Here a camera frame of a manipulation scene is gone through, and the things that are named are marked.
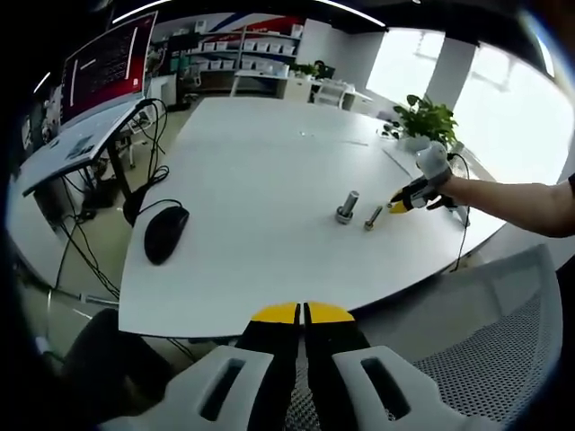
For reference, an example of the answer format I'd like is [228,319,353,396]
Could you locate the person's right hand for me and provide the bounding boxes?
[438,177,471,211]

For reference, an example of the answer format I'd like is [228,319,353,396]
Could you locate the large threaded steel stud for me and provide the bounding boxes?
[334,190,360,224]

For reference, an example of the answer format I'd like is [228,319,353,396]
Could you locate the computer monitor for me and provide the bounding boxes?
[60,11,159,127]

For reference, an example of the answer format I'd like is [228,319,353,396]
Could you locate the white cabinet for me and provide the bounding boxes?
[147,74,179,109]

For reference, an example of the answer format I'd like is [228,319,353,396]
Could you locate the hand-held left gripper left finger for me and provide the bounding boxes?
[98,302,301,431]

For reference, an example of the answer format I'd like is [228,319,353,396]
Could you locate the black seat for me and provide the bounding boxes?
[60,307,174,414]

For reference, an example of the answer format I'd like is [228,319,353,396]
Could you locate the small white table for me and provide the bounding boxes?
[229,69,288,99]

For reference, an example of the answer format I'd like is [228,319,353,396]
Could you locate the white slatted chair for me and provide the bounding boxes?
[318,83,356,109]

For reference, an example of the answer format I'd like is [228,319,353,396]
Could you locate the small threaded steel stud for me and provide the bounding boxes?
[363,205,383,233]

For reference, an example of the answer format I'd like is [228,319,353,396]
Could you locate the large potted green plant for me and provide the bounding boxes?
[393,93,460,152]

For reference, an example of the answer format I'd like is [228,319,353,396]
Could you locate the black computer mouse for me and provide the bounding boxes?
[143,207,190,266]

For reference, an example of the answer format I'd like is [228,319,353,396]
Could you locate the white standing desk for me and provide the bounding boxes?
[20,96,152,225]

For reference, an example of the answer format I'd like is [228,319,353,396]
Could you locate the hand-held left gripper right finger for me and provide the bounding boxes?
[303,301,491,431]

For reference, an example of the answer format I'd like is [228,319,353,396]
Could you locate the shelf with white boxes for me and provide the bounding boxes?
[168,24,302,73]

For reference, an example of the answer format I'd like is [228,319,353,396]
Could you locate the grey mesh office chair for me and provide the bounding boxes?
[349,244,562,431]

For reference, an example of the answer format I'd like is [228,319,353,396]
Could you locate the black mouse cable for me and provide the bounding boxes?
[123,198,186,228]

